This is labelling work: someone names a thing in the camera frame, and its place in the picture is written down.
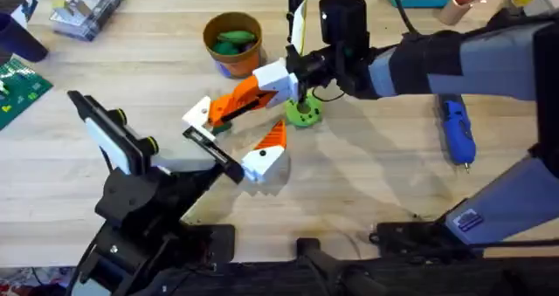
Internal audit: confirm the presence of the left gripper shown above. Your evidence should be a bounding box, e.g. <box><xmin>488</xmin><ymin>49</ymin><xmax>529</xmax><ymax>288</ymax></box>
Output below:
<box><xmin>94</xmin><ymin>95</ymin><xmax>245</xmax><ymax>230</ymax></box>

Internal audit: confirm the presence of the blue electric screwdriver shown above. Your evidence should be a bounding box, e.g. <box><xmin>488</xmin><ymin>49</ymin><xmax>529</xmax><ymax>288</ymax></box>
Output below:
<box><xmin>436</xmin><ymin>93</ymin><xmax>478</xmax><ymax>174</ymax></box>

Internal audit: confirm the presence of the brown tub with toys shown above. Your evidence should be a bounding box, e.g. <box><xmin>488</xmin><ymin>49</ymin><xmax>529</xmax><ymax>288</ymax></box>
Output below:
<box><xmin>202</xmin><ymin>10</ymin><xmax>265</xmax><ymax>79</ymax></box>

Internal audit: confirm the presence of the green disc with holes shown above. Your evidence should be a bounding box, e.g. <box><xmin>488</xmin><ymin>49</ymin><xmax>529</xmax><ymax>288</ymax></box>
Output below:
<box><xmin>284</xmin><ymin>90</ymin><xmax>324</xmax><ymax>128</ymax></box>

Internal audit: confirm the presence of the right wrist upright plate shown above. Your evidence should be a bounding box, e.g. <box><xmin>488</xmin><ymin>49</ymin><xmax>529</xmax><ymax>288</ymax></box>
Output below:
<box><xmin>286</xmin><ymin>0</ymin><xmax>309</xmax><ymax>57</ymax></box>

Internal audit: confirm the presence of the wrist upright plate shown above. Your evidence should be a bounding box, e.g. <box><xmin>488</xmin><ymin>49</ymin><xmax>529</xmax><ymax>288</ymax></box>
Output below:
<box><xmin>67</xmin><ymin>90</ymin><xmax>159</xmax><ymax>176</ymax></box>
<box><xmin>286</xmin><ymin>0</ymin><xmax>309</xmax><ymax>57</ymax></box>

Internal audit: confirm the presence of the left wrist upright plate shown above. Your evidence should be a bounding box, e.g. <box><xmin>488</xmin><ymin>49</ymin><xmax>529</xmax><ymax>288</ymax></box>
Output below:
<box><xmin>67</xmin><ymin>90</ymin><xmax>159</xmax><ymax>176</ymax></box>

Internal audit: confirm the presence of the clear plastic box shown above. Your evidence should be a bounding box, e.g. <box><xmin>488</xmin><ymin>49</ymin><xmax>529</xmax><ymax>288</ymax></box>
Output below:
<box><xmin>48</xmin><ymin>0</ymin><xmax>123</xmax><ymax>43</ymax></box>

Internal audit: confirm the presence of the green board with blocks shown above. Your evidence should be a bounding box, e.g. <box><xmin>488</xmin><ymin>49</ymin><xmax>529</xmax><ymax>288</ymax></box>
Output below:
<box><xmin>0</xmin><ymin>58</ymin><xmax>54</xmax><ymax>131</ymax></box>

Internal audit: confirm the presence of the dark blue cylinder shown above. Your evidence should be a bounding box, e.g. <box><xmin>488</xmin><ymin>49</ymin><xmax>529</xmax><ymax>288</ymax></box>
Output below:
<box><xmin>0</xmin><ymin>11</ymin><xmax>50</xmax><ymax>64</ymax></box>

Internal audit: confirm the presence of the grey box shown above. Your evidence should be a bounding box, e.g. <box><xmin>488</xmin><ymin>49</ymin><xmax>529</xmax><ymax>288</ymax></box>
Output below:
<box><xmin>523</xmin><ymin>0</ymin><xmax>559</xmax><ymax>17</ymax></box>

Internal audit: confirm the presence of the black cable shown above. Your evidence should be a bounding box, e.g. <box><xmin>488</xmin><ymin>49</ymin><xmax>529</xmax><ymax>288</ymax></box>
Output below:
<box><xmin>383</xmin><ymin>0</ymin><xmax>423</xmax><ymax>38</ymax></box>

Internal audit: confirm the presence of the black rail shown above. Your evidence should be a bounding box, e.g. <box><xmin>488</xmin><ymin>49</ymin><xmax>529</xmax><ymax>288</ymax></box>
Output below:
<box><xmin>143</xmin><ymin>224</ymin><xmax>559</xmax><ymax>296</ymax></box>

